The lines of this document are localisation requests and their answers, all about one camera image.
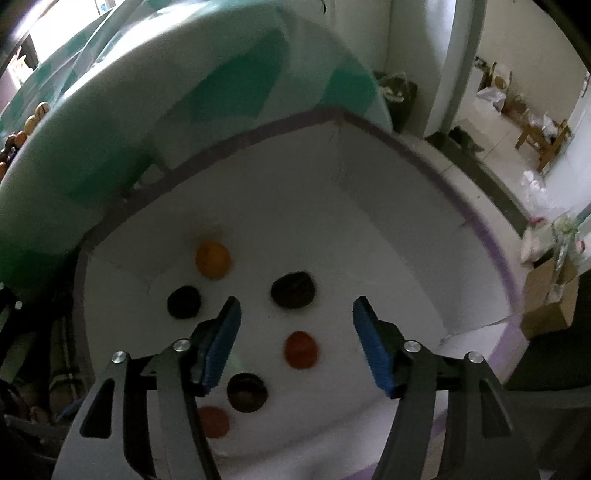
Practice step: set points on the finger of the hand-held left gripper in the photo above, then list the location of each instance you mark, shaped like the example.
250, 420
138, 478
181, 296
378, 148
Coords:
9, 307

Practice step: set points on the teal checked tablecloth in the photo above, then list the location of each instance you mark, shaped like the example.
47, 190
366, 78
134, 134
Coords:
115, 138

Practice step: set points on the wooden chair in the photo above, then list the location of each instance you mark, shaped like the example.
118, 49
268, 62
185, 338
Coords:
545, 138

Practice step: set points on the red tomato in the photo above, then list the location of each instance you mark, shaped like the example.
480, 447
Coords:
301, 350
214, 421

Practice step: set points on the white box with purple rim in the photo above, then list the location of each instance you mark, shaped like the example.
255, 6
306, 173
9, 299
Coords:
369, 258

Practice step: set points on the clear plastic bottle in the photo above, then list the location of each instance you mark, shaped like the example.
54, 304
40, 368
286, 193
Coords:
565, 249

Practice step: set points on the crumpled clear plastic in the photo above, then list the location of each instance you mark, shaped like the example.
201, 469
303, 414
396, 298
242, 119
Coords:
535, 189

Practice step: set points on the dark trash bin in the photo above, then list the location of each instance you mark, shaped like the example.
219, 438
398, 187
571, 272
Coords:
399, 99

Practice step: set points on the plaid cloth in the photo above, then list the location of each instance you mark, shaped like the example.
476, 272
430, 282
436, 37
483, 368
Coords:
64, 364

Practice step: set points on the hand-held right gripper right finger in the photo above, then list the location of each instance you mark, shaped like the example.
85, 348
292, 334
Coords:
376, 350

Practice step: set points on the white plastic bag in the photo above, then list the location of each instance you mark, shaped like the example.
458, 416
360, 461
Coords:
535, 240

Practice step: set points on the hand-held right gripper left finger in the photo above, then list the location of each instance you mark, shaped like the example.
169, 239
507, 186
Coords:
224, 341

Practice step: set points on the brown cardboard box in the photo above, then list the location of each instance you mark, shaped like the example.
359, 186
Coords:
549, 300

